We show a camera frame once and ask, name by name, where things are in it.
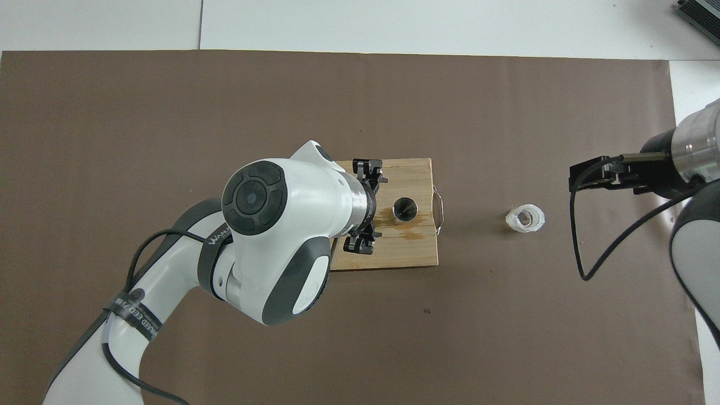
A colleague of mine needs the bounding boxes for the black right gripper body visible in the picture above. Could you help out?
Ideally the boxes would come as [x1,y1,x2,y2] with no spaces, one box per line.
[638,128,698,199]

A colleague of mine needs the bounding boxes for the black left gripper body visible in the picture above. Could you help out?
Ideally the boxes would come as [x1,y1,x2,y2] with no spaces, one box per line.
[363,181,381,235]

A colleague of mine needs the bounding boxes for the steel double jigger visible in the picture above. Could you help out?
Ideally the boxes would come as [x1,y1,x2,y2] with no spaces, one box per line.
[391,196,419,226]

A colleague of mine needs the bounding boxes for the clear textured glass cup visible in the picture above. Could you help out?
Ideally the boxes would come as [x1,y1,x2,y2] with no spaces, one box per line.
[505,204,547,233]

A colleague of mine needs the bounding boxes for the wooden cutting board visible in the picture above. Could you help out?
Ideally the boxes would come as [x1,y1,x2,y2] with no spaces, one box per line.
[329,157,445,272]

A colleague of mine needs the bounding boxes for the grey ribbed metal device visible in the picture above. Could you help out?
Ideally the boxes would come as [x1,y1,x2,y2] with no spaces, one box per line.
[675,0,720,47]

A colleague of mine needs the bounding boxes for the brown paper table mat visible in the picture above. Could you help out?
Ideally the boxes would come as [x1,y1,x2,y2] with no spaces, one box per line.
[0,49,707,405]

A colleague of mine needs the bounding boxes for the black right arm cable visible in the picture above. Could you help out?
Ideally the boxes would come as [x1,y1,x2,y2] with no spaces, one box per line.
[570,155,701,281]

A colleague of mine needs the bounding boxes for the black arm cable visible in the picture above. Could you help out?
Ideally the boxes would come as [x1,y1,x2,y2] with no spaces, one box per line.
[570,155,701,281]
[101,228,209,405]

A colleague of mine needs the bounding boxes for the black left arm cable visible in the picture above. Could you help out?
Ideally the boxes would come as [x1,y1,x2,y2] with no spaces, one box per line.
[101,228,209,405]

